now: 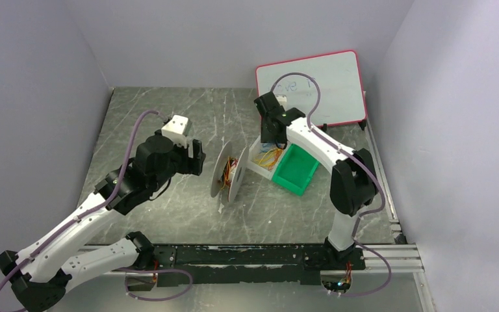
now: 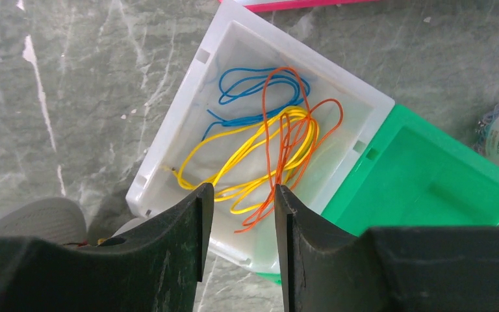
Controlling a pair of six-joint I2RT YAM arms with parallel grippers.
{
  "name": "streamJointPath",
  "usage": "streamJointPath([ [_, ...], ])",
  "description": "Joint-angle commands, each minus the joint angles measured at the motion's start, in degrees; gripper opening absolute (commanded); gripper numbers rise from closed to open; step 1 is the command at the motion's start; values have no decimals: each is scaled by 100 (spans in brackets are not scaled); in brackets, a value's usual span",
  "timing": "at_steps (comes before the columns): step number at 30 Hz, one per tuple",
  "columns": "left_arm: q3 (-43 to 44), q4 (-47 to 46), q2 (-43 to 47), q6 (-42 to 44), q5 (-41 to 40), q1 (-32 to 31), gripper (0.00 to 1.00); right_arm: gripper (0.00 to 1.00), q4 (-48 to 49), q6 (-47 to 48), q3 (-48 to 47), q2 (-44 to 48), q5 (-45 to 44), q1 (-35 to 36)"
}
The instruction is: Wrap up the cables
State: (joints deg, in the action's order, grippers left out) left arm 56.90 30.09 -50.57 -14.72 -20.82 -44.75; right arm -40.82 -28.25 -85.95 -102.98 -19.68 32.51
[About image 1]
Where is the wires wound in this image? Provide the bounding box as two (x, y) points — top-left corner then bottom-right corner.
(219, 157), (238, 190)

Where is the white filament spool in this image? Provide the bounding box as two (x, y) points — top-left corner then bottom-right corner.
(210, 141), (249, 205)

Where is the colourful wire bundle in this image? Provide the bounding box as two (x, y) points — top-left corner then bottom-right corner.
(253, 144), (286, 171)

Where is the green plastic bin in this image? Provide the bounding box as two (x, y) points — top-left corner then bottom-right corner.
(272, 144), (320, 196)

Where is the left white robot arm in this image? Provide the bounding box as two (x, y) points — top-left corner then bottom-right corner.
(0, 130), (206, 311)

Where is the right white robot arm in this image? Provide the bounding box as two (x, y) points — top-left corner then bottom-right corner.
(254, 92), (379, 254)

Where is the red framed whiteboard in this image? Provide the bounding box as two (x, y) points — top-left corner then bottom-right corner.
(255, 50), (367, 125)

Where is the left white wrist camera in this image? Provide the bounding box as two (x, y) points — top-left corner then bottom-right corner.
(160, 114), (192, 149)

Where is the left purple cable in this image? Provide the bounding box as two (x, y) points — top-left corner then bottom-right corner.
(0, 109), (168, 312)

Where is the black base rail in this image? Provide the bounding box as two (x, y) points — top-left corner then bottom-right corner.
(131, 243), (366, 290)

